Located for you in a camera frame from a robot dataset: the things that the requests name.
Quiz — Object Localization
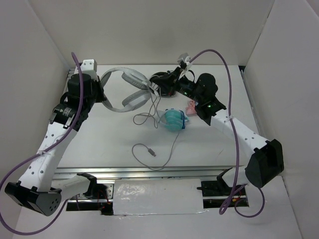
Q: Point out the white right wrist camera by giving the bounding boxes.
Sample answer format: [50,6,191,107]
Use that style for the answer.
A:
[177,53,192,75]

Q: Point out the white taped cover plate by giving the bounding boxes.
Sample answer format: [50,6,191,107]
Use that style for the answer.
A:
[113,179,204,216]

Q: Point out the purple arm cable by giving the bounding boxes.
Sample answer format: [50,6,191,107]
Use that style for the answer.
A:
[188,49,266,219]
[0,51,87,236]

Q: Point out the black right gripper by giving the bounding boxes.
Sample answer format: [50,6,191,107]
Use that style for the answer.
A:
[154,66,203,103]

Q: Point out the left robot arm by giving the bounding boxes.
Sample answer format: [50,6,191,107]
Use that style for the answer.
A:
[4,71,104,216]

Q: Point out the teal headphones blue cable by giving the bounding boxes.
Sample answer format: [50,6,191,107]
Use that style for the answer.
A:
[157,108,190,132]

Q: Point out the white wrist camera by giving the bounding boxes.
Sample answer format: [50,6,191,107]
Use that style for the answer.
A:
[80,59,97,74]
[177,53,192,75]

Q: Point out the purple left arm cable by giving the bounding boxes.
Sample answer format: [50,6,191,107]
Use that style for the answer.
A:
[0,51,87,236]

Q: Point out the pink blue cat-ear headphones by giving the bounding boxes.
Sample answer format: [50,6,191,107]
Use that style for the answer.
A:
[185,100,197,117]

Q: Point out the grey white over-ear headphones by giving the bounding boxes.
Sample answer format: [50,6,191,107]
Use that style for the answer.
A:
[101,67,160,113]

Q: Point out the black headphones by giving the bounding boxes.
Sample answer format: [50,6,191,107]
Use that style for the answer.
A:
[149,71,195,98]

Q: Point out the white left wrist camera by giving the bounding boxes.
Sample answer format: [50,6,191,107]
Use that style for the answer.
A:
[80,59,97,74]

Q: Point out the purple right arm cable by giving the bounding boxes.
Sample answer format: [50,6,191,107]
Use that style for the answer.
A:
[188,49,266,219]

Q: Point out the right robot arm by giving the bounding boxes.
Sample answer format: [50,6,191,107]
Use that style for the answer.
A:
[168,67,284,195]

